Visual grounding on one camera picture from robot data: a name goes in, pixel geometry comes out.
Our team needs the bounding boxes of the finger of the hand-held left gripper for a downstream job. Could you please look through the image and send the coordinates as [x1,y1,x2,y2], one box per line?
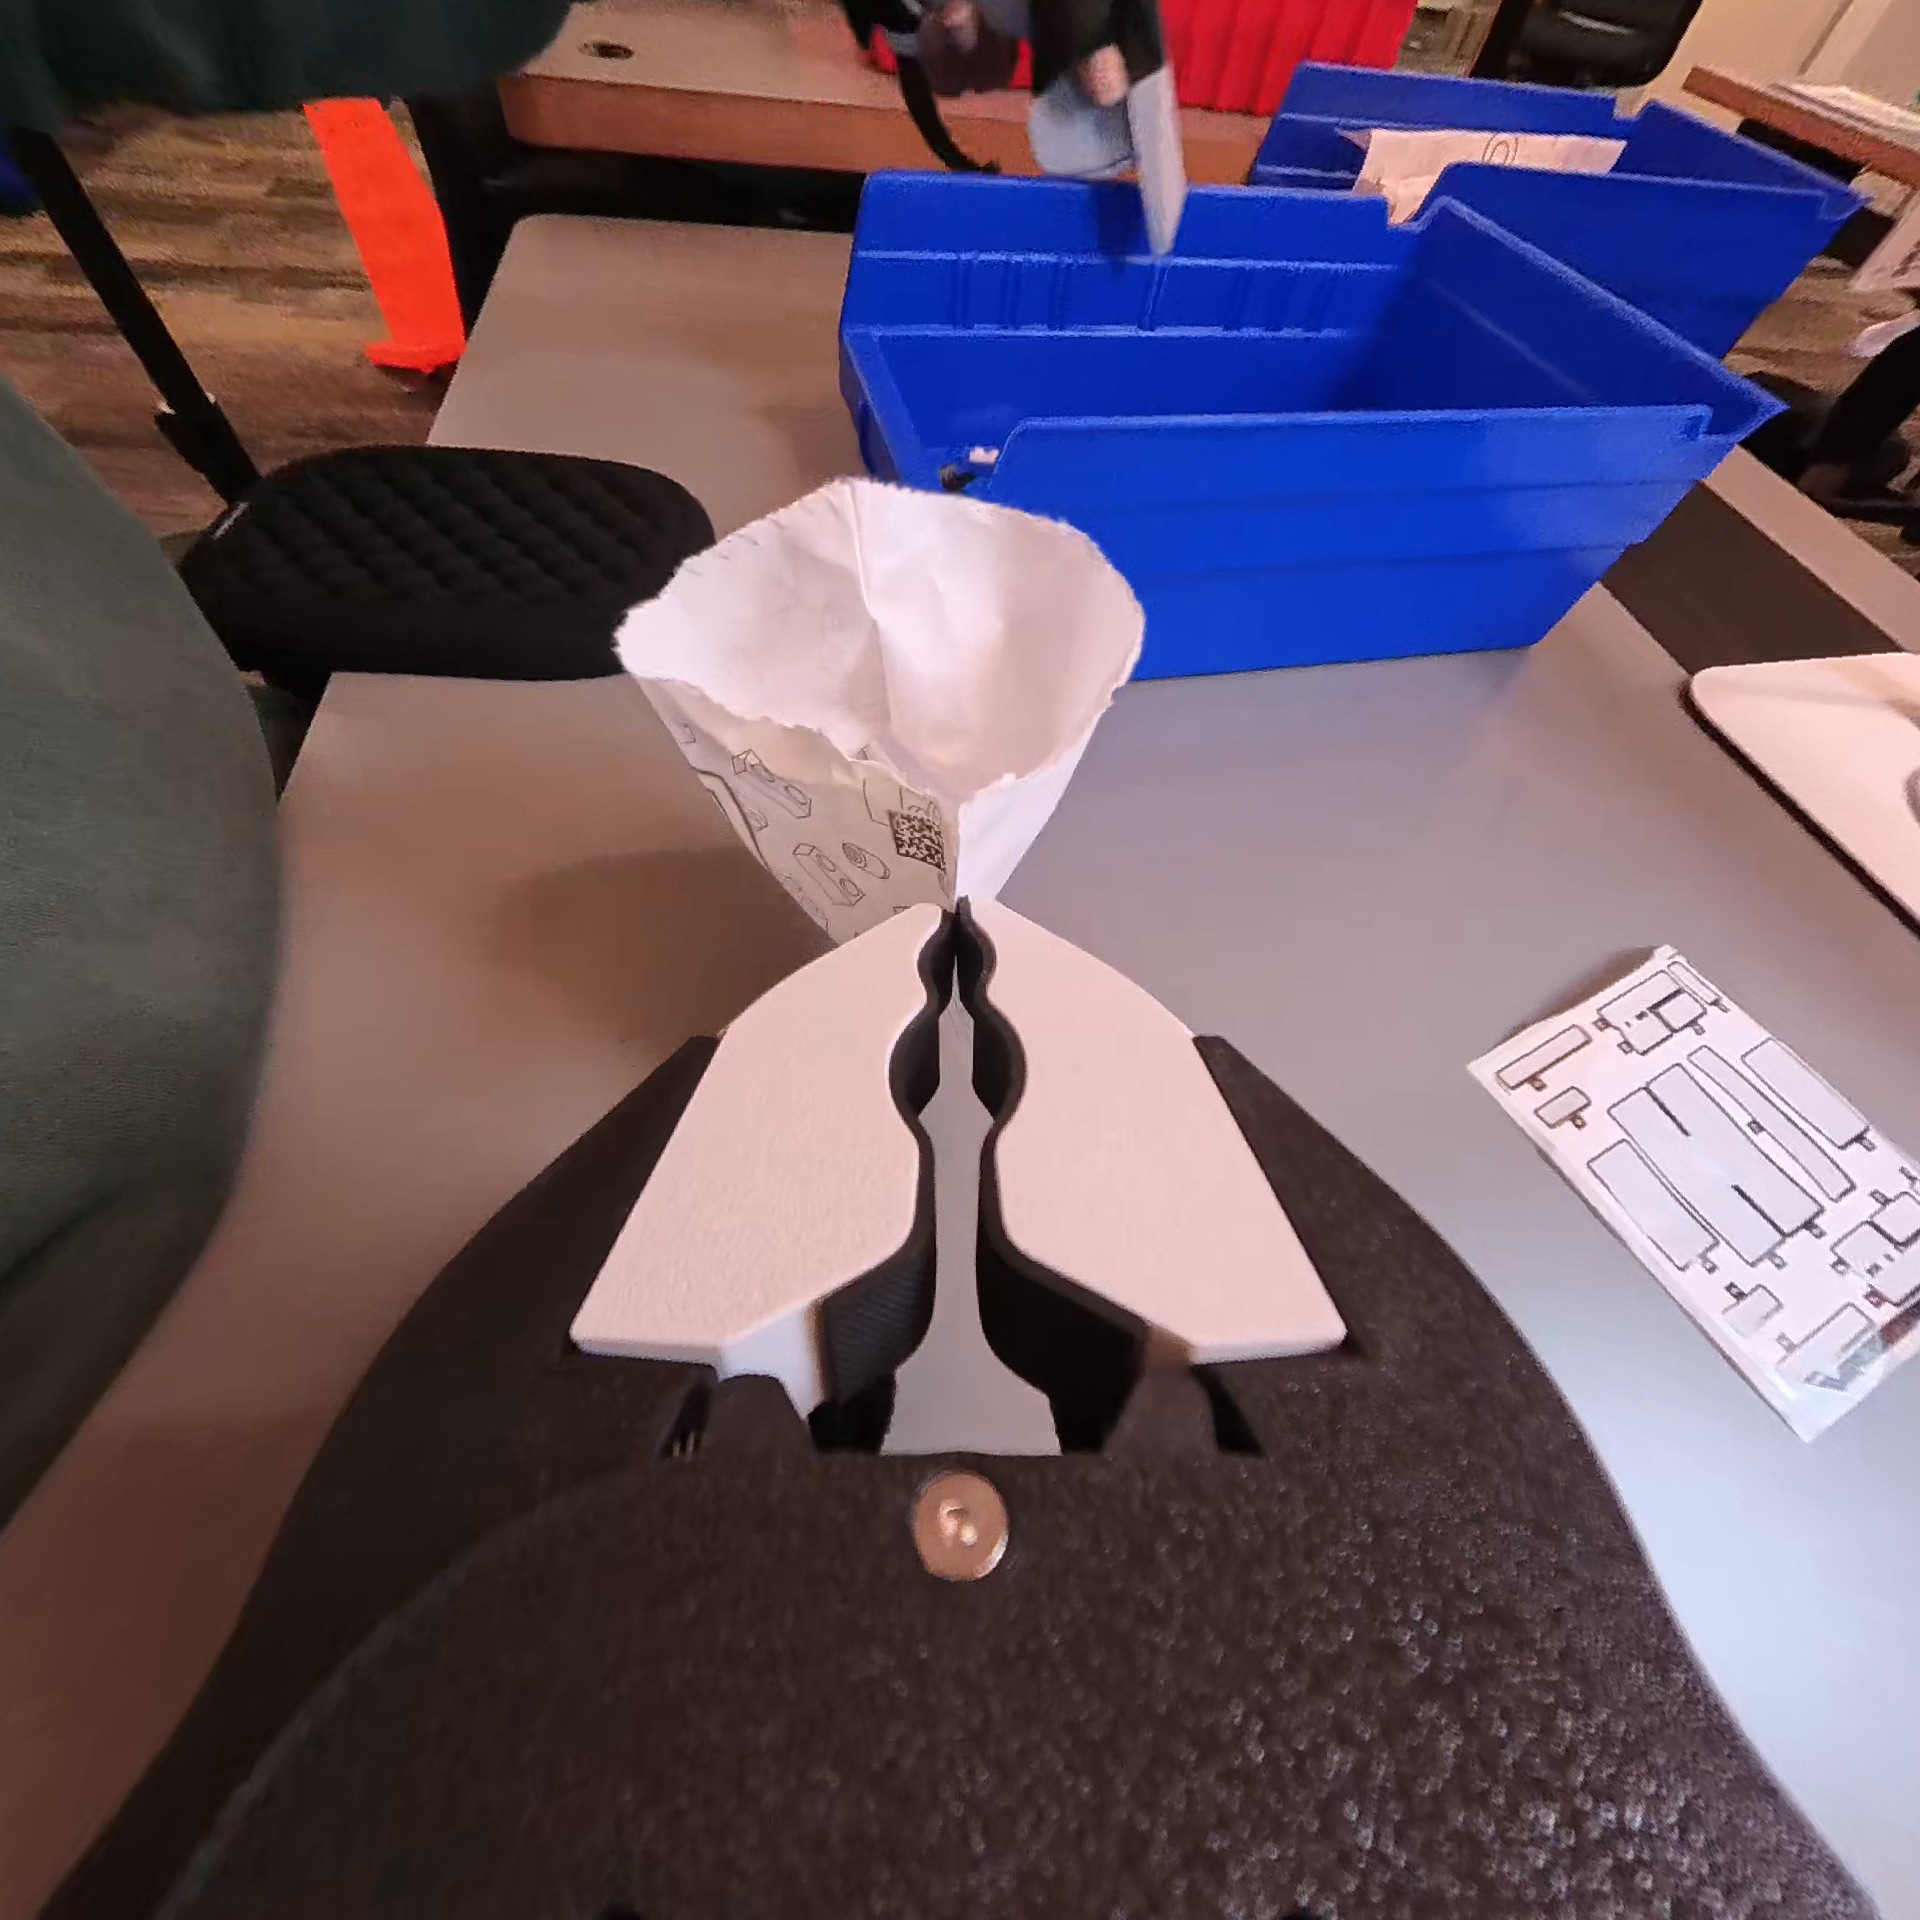
[1125,60,1191,262]

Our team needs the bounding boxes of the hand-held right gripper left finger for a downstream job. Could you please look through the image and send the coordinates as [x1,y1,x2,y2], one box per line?
[567,902,962,1455]

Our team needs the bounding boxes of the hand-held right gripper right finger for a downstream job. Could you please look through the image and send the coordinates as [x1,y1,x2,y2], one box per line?
[958,897,1347,1455]

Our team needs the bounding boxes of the blue plastic bin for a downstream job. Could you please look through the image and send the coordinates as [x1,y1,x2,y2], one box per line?
[835,170,1790,683]
[1248,65,1870,361]

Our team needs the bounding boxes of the white printed paper bag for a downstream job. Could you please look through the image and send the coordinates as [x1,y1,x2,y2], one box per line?
[614,479,1149,946]

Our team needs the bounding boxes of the white sticker sheet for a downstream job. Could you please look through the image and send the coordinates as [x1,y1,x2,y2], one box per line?
[1467,944,1920,1446]

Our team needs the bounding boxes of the person's left forearm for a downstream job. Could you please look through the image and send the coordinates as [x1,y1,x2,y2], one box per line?
[0,0,578,115]

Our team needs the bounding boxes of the red ribbed bin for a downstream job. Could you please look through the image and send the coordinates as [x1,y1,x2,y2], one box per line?
[1161,0,1419,119]

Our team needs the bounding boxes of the wooden office table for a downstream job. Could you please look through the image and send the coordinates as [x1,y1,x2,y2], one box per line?
[497,0,1278,185]
[1679,67,1920,190]

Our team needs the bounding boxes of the black padded chair armrest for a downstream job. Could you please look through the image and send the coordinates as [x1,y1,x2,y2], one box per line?
[176,446,720,688]

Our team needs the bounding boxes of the orange post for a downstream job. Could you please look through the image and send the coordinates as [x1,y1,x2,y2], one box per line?
[304,97,470,375]

